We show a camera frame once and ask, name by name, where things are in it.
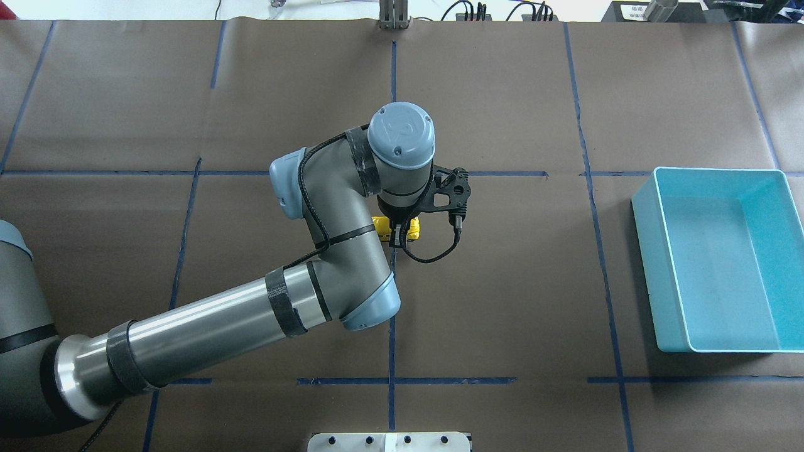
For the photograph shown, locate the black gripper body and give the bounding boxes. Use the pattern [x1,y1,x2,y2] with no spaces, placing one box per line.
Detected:
[377,200,420,231]

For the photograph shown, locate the yellow beetle toy car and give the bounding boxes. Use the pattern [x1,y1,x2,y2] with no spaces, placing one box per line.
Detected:
[371,217,420,242]

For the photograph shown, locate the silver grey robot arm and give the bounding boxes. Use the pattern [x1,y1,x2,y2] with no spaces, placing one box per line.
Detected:
[2,101,437,438]

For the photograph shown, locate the black power strip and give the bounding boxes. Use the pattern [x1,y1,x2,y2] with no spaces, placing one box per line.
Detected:
[437,1,559,23]

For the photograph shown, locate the black box with label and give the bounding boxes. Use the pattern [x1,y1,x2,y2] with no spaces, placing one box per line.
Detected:
[600,1,706,23]

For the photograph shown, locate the turquoise plastic bin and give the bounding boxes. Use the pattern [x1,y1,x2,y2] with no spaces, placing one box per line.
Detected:
[631,167,803,353]

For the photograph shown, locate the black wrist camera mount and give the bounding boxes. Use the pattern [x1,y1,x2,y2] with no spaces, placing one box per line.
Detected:
[416,165,472,220]

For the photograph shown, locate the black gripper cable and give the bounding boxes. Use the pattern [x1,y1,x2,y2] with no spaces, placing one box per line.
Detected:
[298,132,465,264]

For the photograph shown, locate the aluminium frame post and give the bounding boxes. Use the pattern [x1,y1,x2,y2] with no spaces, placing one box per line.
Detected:
[378,0,410,30]

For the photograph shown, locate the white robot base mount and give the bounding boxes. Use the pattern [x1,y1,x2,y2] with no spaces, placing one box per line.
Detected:
[307,431,473,451]

